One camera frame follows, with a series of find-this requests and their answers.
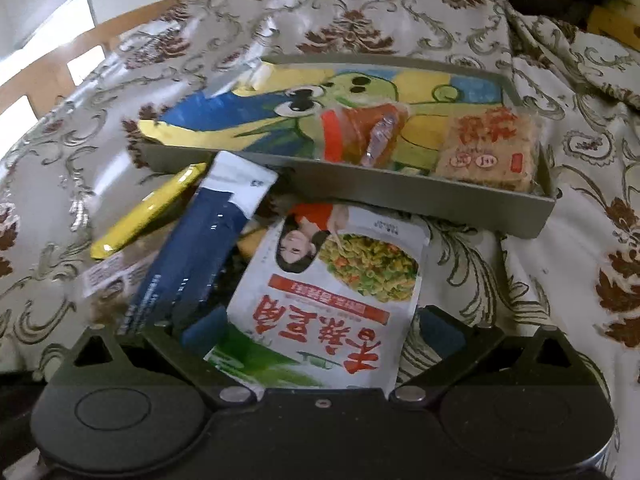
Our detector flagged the clear nut brittle packet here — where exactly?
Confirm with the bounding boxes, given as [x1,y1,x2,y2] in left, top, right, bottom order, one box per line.
[80,240,151,301]

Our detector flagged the yellow box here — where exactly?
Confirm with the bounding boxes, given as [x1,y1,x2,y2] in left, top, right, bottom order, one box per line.
[587,0,640,43]

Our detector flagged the clear rice cracker packet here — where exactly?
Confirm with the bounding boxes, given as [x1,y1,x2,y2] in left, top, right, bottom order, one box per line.
[432,107,543,193]

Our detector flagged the floral printed blanket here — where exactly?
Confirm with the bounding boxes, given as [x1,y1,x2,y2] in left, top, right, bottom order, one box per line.
[0,0,640,396]

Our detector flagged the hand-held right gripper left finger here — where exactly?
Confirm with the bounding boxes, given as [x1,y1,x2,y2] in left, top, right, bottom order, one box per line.
[70,306,262,409]

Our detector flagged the dark blue stick packet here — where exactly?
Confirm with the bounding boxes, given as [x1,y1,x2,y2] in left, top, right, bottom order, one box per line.
[117,151,279,336]

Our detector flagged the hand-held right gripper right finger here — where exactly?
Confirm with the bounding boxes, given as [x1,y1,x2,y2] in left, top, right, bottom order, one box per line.
[389,305,587,406]

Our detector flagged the cartoon print tray liner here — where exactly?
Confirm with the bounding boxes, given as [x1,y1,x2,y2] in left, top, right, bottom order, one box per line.
[137,60,506,171]

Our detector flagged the wooden bed frame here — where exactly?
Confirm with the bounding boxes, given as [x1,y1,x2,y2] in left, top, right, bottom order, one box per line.
[0,0,201,121]

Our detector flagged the white green bean snack pouch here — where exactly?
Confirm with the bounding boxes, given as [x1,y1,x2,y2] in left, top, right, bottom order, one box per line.
[205,203,432,392]

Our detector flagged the clear orange snack packet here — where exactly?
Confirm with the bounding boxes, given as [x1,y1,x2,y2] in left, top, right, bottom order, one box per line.
[320,102,408,168]

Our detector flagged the grey rectangular tray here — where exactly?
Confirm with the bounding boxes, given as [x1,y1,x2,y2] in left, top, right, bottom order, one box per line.
[135,55,557,240]

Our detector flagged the yellow snack packet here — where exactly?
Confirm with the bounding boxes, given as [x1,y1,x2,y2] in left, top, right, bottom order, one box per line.
[90,162,208,261]

